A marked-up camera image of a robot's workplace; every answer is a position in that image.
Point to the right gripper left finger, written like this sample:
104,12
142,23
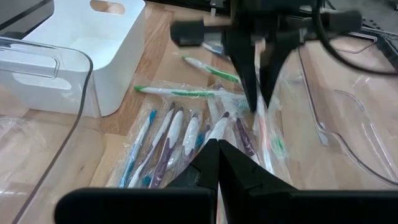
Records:
155,205

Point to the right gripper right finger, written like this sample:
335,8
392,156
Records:
295,208

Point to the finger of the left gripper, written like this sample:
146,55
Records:
275,62
244,62

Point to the green toothbrush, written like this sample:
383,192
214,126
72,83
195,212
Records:
186,92
217,72

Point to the blue toothbrush in wrapper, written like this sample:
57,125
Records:
138,149
214,49

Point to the clear plastic bin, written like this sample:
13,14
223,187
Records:
31,140
342,140

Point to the white plastic bin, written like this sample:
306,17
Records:
124,46

